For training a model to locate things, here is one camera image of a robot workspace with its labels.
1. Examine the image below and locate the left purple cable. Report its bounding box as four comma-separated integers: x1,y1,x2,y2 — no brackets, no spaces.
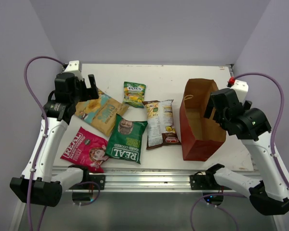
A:
23,56,66,231

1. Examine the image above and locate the green REAL chips bag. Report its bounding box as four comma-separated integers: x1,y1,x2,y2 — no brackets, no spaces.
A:
105,114,147,164

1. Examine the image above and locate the brown white chips bag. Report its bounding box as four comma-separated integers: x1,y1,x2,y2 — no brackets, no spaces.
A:
143,99,181,150

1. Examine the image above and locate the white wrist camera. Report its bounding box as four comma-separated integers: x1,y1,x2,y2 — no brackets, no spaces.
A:
227,77,249,102
63,60,83,81

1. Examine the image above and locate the green Fox's candy bag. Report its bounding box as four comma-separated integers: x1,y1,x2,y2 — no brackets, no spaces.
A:
123,81,146,108

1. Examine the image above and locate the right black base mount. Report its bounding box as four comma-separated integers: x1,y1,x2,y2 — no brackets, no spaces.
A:
189,172,222,190

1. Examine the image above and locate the aluminium mounting rail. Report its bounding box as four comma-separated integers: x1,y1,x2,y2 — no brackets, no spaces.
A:
50,167,263,193

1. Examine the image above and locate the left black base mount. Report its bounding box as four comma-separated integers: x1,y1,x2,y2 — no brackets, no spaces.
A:
68,165,105,190

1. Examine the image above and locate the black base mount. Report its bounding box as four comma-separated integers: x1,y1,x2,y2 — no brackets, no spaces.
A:
68,165,105,190
189,172,222,190

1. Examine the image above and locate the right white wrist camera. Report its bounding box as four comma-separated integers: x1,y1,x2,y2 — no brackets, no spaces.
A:
227,77,249,102

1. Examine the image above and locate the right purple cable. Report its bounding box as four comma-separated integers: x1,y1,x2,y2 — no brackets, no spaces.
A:
190,72,289,231

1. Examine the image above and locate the tan kettle chips bag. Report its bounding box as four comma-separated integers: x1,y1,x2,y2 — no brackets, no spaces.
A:
75,90,129,137

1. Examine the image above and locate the purple cable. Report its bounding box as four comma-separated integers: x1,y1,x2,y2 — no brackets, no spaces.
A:
23,56,66,231
190,72,289,231

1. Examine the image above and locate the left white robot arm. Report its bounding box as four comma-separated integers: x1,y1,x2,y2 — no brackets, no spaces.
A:
10,72,99,207

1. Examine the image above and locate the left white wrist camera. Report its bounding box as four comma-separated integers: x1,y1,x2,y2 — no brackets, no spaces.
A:
63,60,83,81

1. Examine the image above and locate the pink REAL chips bag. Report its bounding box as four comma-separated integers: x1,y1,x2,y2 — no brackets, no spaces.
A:
60,128,108,173

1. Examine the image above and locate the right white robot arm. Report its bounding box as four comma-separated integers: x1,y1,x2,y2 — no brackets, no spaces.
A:
204,88,289,216

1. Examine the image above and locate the red brown paper bag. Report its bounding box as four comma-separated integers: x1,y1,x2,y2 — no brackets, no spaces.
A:
179,78,226,162

